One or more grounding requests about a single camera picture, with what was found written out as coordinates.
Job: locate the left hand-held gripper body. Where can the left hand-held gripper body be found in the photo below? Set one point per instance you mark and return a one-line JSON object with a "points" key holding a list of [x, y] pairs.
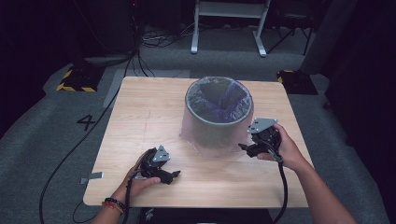
{"points": [[152, 163]]}

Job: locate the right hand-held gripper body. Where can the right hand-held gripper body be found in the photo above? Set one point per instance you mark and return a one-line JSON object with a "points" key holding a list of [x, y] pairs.
{"points": [[266, 137]]}

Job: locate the green plastic trash bin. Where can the green plastic trash bin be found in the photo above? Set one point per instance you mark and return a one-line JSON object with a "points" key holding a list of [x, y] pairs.
{"points": [[214, 132]]}

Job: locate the clear plastic bin liner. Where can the clear plastic bin liner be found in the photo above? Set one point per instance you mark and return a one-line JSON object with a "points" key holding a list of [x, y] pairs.
{"points": [[224, 102]]}

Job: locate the person's left hand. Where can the person's left hand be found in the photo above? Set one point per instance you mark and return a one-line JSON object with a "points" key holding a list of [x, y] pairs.
{"points": [[137, 186]]}

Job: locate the person's right hand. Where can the person's right hand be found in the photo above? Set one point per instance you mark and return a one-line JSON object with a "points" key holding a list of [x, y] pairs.
{"points": [[289, 152]]}

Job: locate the grey tape strip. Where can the grey tape strip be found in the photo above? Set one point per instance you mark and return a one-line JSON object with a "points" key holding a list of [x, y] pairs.
{"points": [[93, 176]]}

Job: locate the black yellow striped base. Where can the black yellow striped base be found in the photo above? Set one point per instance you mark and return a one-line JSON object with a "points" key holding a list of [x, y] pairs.
{"points": [[300, 82], [79, 79]]}

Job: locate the black folding stand legs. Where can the black folding stand legs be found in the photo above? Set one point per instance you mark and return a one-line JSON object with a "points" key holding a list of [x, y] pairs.
{"points": [[291, 29]]}

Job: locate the grey column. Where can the grey column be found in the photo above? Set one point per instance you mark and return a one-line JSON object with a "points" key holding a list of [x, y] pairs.
{"points": [[327, 37]]}

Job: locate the white metal stand frame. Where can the white metal stand frame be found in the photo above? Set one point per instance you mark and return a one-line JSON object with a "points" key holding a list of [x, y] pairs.
{"points": [[230, 9]]}

